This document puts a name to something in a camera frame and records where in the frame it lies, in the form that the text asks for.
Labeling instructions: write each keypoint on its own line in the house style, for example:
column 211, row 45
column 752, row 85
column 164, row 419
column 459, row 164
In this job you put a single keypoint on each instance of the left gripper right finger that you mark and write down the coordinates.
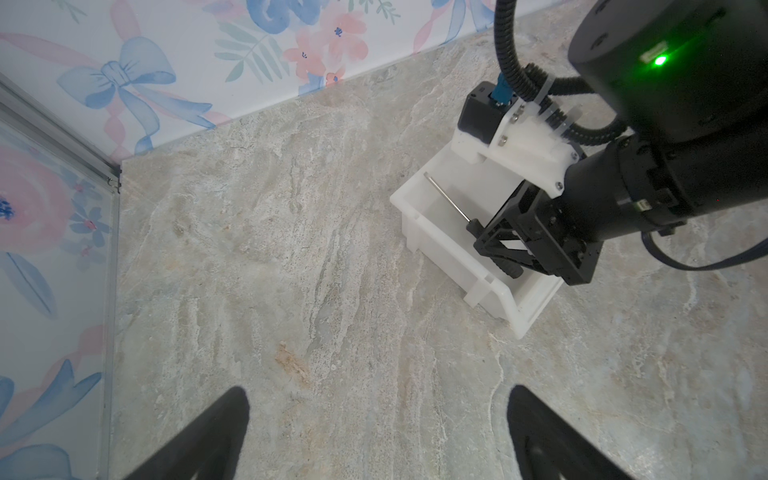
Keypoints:
column 547, row 447

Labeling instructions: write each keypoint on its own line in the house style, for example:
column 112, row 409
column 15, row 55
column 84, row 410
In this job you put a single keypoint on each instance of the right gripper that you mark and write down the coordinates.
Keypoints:
column 551, row 246

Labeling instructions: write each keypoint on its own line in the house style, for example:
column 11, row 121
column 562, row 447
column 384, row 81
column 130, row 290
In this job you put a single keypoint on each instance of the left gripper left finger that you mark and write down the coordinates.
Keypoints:
column 207, row 448

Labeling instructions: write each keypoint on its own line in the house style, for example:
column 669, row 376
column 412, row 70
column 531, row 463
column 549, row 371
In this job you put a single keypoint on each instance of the black handled screwdriver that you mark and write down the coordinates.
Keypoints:
column 450, row 204

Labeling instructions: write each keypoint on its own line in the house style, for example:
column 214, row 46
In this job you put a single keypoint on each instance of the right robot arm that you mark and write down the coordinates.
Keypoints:
column 673, row 97

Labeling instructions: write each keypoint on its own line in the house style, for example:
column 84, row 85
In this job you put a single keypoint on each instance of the white plastic bin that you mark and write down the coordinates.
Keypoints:
column 431, row 226

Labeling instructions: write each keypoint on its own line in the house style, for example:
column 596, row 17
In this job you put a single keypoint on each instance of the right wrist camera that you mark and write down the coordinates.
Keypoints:
column 515, row 137

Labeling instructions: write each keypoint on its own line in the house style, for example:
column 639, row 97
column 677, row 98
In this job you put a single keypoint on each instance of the left aluminium corner post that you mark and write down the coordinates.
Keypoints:
column 26, row 115

